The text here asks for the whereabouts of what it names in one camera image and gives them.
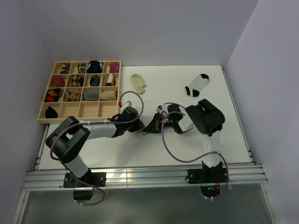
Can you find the maroon rolled sock left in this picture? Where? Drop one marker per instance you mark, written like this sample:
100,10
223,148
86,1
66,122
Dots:
58,81

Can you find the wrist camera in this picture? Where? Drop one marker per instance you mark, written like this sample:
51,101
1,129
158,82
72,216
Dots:
125,104
162,108

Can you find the cream ankle sock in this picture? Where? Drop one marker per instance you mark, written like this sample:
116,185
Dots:
138,83

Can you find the brown yellow argyle rolled sock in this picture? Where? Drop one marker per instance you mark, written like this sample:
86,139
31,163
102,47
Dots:
76,81

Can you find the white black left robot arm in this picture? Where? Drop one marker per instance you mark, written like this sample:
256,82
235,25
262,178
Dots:
69,137

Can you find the maroon rolled sock right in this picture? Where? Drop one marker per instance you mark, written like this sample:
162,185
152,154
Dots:
114,68

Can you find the maroon rolled sock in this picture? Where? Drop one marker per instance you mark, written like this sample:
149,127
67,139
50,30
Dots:
114,68
58,81

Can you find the brown argyle rolled sock corner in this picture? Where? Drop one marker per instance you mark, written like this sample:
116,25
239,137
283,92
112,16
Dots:
64,68

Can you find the beige grey argyle rolled sock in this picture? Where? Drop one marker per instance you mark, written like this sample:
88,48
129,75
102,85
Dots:
81,67

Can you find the black blue rolled sock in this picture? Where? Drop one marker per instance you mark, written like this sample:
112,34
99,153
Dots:
94,67

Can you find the white black striped ankle sock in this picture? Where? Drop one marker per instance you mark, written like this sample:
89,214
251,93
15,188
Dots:
195,87

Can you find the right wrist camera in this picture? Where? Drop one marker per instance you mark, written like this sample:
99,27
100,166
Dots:
162,108

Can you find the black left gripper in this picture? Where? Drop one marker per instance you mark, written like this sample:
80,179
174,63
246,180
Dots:
138,125

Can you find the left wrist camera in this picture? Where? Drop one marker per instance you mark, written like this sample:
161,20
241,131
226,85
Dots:
125,104

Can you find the black sock with white stripes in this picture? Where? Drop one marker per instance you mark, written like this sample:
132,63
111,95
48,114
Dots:
50,113

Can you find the wooden compartment sock box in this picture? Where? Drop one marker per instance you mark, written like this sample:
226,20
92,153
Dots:
84,110

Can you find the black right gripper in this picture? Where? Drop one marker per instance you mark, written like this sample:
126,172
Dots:
155,126

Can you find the cream brown rolled sock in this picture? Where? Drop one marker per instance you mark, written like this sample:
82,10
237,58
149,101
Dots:
110,81

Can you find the black white striped rolled sock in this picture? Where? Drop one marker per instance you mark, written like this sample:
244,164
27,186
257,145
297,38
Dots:
94,81

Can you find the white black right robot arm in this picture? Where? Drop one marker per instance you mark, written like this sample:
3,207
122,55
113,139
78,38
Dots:
208,120

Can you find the red orange argyle rolled sock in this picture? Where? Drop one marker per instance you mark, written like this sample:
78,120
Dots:
52,95

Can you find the beige orange argyle rolled sock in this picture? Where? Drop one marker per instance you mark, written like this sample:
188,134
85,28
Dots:
72,96

